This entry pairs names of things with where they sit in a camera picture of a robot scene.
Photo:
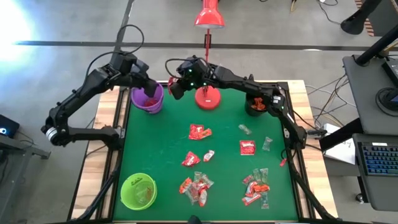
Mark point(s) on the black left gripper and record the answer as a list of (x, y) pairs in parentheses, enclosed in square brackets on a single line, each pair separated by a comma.
[(144, 71)]

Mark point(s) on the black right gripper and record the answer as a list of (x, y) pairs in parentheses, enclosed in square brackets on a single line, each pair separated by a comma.
[(196, 73)]

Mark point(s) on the red Skittles Gummies pack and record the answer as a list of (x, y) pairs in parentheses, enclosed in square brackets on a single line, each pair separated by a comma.
[(150, 102)]

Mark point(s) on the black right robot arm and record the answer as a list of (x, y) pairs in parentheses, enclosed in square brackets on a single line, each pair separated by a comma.
[(248, 87)]

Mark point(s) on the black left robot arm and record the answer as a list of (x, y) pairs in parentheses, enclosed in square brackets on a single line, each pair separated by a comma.
[(93, 81)]

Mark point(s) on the small red white candy pack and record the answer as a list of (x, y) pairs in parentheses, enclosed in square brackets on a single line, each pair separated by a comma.
[(209, 155)]

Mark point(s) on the green candy clear wrapper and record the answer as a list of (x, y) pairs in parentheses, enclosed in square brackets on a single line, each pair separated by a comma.
[(192, 198), (256, 175)]

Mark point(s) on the orange candy pack white label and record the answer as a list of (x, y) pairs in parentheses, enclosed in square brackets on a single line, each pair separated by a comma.
[(202, 199)]

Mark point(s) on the blue candy clear wrapper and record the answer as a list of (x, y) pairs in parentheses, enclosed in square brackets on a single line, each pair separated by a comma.
[(265, 201)]

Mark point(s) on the purple plastic bucket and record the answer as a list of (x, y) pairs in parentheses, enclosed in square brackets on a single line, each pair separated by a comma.
[(138, 101)]

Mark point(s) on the red desk lamp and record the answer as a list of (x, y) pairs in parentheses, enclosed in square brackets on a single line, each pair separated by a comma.
[(207, 99)]

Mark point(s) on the green table mat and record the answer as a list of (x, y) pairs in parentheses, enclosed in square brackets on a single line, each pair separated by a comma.
[(155, 149)]

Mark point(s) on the black plastic bucket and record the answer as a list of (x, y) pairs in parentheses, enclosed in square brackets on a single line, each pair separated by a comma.
[(248, 109)]

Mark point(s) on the black table clamp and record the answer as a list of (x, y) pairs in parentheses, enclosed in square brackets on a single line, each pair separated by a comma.
[(252, 80)]

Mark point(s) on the flat red Skittles pack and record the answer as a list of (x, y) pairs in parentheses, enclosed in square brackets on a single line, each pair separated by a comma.
[(247, 147)]

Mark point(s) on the green plastic bucket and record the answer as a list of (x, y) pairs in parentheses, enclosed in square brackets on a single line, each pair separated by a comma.
[(130, 199)]

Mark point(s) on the small red tag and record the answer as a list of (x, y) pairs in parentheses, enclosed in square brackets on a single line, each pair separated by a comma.
[(283, 162)]

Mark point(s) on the black box with light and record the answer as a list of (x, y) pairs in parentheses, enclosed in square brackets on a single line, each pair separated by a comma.
[(11, 124)]

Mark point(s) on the grey side desk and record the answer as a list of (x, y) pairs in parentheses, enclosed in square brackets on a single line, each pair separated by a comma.
[(12, 174)]

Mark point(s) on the black desk bar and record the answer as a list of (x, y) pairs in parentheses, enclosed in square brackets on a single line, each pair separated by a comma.
[(339, 137)]

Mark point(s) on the white box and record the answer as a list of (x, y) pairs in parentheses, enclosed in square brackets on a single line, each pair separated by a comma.
[(342, 154)]

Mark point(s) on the black stand foot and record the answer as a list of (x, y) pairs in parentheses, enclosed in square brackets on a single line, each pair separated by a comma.
[(354, 23)]

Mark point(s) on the black slanted pole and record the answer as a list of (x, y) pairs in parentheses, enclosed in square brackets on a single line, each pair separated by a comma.
[(373, 49)]

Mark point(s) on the black round device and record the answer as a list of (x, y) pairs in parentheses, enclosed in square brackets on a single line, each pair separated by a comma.
[(384, 93)]

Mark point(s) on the black keyboard blue keys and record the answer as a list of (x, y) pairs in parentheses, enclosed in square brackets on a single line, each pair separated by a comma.
[(377, 158)]

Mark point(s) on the grey keyboard desk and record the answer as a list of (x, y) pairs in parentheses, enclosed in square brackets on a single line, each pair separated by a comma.
[(379, 193)]

